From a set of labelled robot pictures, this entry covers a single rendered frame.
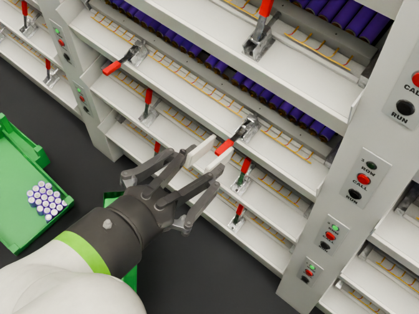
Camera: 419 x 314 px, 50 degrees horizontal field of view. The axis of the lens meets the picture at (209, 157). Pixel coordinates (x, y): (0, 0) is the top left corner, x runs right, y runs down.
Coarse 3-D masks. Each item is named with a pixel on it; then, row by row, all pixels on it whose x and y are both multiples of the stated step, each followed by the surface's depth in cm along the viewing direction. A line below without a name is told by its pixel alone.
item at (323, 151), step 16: (96, 0) 90; (112, 16) 88; (144, 32) 85; (160, 48) 84; (192, 64) 81; (208, 80) 80; (224, 80) 79; (240, 96) 77; (256, 112) 76; (272, 112) 75; (288, 128) 74; (288, 144) 74; (304, 144) 73; (320, 144) 72
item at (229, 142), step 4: (244, 128) 75; (236, 132) 75; (240, 132) 75; (244, 132) 75; (232, 136) 74; (236, 136) 75; (240, 136) 75; (228, 140) 74; (232, 140) 74; (236, 140) 74; (224, 144) 73; (228, 144) 73; (232, 144) 74; (220, 148) 73; (224, 148) 73; (216, 152) 72; (220, 152) 72
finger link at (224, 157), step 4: (228, 148) 73; (232, 148) 73; (224, 152) 72; (228, 152) 72; (232, 152) 74; (220, 156) 71; (224, 156) 72; (228, 156) 73; (216, 160) 71; (220, 160) 71; (224, 160) 73; (228, 160) 75; (212, 164) 70; (216, 164) 70; (208, 168) 69; (212, 168) 70; (204, 172) 70
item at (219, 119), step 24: (72, 0) 90; (72, 24) 92; (96, 24) 91; (96, 48) 93; (120, 48) 88; (144, 72) 85; (168, 72) 84; (168, 96) 84; (192, 96) 82; (216, 96) 81; (216, 120) 79; (240, 120) 78; (240, 144) 77; (264, 144) 76; (336, 144) 74; (288, 168) 74; (312, 168) 73; (312, 192) 72
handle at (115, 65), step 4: (132, 52) 84; (128, 56) 84; (132, 56) 85; (116, 60) 83; (120, 60) 84; (124, 60) 84; (112, 64) 83; (116, 64) 83; (120, 64) 83; (108, 68) 82; (112, 68) 82; (116, 68) 83; (104, 72) 82; (108, 72) 82
